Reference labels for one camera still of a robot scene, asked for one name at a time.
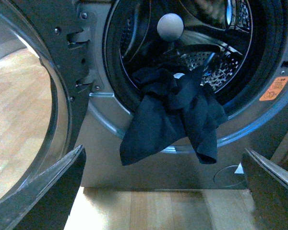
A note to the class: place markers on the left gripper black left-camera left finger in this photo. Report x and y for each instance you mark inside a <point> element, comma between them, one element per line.
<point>45,203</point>

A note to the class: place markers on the dark navy cloth garment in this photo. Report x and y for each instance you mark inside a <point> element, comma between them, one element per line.
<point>174,105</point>

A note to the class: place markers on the orange warning sticker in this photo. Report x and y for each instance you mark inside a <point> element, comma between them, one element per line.
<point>274,89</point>

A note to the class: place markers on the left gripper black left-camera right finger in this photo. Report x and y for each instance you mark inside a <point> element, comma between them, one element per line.
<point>268,184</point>

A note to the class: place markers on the washing machine glass door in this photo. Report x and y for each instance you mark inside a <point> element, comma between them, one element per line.
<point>43,87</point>

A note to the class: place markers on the grey round ball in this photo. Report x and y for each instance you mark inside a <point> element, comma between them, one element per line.
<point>170,27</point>

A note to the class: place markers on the white tape piece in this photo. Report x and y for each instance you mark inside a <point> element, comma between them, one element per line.
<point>239,169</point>

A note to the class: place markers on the grey front-load washing machine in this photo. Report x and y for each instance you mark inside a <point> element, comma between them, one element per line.
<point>242,46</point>

